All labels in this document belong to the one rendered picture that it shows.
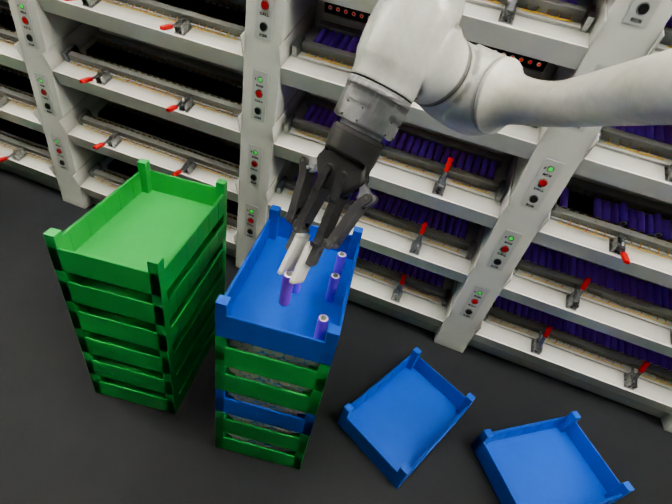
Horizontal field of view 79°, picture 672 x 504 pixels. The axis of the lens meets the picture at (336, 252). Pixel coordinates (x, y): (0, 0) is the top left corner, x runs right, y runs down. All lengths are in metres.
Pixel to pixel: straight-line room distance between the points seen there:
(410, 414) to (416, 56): 0.90
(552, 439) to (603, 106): 1.02
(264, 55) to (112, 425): 0.92
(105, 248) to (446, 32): 0.69
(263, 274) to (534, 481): 0.84
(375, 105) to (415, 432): 0.85
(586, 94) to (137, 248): 0.76
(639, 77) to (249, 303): 0.62
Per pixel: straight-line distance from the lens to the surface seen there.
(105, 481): 1.07
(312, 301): 0.78
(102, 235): 0.93
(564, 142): 1.01
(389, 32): 0.54
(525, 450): 1.28
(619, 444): 1.48
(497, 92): 0.61
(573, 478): 1.32
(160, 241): 0.90
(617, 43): 0.97
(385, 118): 0.54
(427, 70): 0.56
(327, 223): 0.57
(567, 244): 1.13
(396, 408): 1.17
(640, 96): 0.44
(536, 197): 1.05
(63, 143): 1.63
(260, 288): 0.79
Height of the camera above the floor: 0.97
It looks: 39 degrees down
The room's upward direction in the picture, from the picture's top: 14 degrees clockwise
